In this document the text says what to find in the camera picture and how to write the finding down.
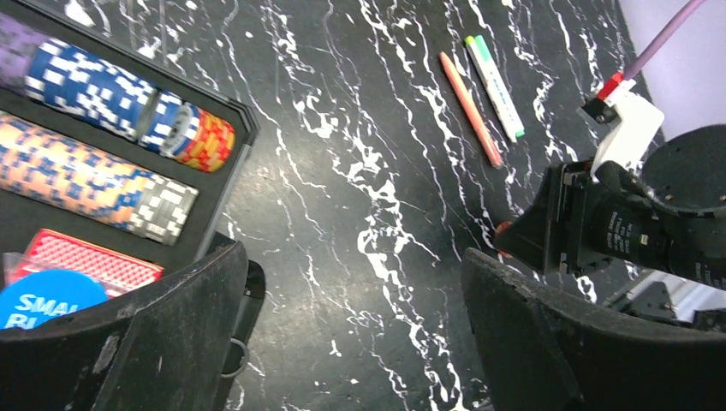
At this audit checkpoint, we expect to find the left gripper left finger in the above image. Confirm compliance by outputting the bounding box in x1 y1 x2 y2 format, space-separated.
1 242 248 410

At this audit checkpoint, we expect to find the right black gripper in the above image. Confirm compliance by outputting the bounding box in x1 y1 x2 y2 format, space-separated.
494 161 670 276

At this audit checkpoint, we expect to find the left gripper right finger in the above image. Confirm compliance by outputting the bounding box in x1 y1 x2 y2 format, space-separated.
461 248 725 410

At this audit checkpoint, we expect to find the blue small blind button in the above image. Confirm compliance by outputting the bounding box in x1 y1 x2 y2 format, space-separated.
1 269 109 330

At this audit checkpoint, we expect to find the red playing card deck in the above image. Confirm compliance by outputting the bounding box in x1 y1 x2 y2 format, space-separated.
3 229 164 298

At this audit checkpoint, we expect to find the red poker chip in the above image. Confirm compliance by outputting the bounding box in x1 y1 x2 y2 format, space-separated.
492 221 513 259

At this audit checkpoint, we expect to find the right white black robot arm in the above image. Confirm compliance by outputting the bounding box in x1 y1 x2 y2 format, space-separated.
494 124 725 289

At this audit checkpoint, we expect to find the black poker set case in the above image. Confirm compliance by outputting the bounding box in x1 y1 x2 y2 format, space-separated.
0 0 268 411

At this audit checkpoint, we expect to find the red marker pen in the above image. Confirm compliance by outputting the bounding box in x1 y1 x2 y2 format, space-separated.
438 51 503 169

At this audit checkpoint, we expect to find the green white marker pen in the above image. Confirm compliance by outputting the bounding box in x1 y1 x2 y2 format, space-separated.
464 35 525 143

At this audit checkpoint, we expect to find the orange blue chip row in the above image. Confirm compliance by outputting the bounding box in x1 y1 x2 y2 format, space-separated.
1 113 199 246

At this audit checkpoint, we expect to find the blue white chip row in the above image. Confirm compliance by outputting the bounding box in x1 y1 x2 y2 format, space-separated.
1 14 235 173

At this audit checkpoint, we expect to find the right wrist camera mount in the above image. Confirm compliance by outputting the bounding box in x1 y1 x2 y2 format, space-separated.
579 73 664 183

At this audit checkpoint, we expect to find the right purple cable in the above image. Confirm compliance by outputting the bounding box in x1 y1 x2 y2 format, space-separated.
622 0 710 81

